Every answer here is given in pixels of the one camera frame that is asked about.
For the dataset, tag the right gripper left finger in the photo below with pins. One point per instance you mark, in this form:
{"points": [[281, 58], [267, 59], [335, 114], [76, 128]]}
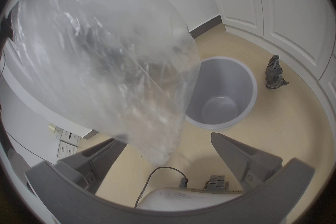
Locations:
{"points": [[86, 165]]}

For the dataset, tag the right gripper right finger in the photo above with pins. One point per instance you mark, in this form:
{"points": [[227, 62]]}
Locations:
{"points": [[236, 157]]}

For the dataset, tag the white trash bin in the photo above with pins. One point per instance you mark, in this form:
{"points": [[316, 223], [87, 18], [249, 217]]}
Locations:
{"points": [[236, 81]]}

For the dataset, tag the black plastic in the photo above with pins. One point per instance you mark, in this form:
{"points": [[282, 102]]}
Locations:
{"points": [[274, 73]]}

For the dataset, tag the clear plastic bag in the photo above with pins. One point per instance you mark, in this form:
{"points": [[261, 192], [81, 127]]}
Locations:
{"points": [[99, 60]]}

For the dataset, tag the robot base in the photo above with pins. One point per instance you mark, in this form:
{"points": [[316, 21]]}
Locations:
{"points": [[183, 199]]}

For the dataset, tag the white wardrobe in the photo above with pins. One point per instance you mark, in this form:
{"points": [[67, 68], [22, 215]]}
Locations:
{"points": [[288, 7]]}

